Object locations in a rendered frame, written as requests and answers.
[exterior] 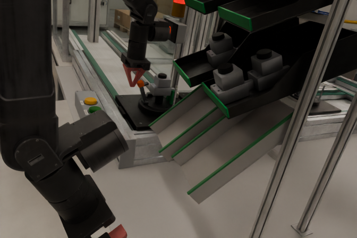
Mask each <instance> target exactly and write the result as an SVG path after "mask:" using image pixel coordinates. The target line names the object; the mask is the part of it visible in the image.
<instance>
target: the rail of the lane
mask: <svg viewBox="0 0 357 238"><path fill-rule="evenodd" d="M72 54H73V55H72V69H73V72H74V74H75V76H76V78H77V80H78V82H79V84H80V87H81V89H82V91H95V93H96V95H97V97H98V99H99V100H100V102H101V104H102V106H103V108H104V110H105V112H106V114H107V115H108V116H109V117H110V118H111V119H112V120H113V121H114V122H115V124H116V125H117V127H118V129H119V131H120V132H121V134H122V135H123V137H124V139H125V141H126V143H127V145H128V147H129V150H128V151H126V152H125V153H123V154H121V155H120V156H118V157H117V158H115V159H114V160H115V162H116V164H117V167H118V169H123V168H130V167H133V164H134V155H135V147H136V142H137V139H136V137H135V135H134V134H133V132H132V130H131V129H130V127H129V126H128V124H127V122H126V121H125V117H126V113H125V112H124V110H123V109H122V107H121V106H118V108H117V106H116V105H115V103H114V102H113V100H112V98H111V97H110V95H109V93H108V92H107V90H106V89H105V87H104V85H103V84H102V82H101V81H100V79H99V77H98V76H97V74H96V73H95V71H94V69H93V68H92V66H91V65H90V63H89V61H88V60H87V58H86V57H85V55H84V53H83V52H82V50H78V51H77V50H72Z"/></svg>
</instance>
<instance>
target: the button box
mask: <svg viewBox="0 0 357 238"><path fill-rule="evenodd" d="M88 97H93V98H96V99H97V103H96V104H93V105H89V104H86V103H85V102H84V100H85V99H86V98H88ZM91 106H98V107H100V108H101V110H103V111H104V112H105V110H104V108H103V106H102V104H101V102H100V100H99V99H98V97H97V95H96V93H95V91H76V92H75V107H76V110H77V112H78V115H79V118H80V119H81V118H83V117H85V116H87V115H89V114H91V113H90V112H89V107H91Z"/></svg>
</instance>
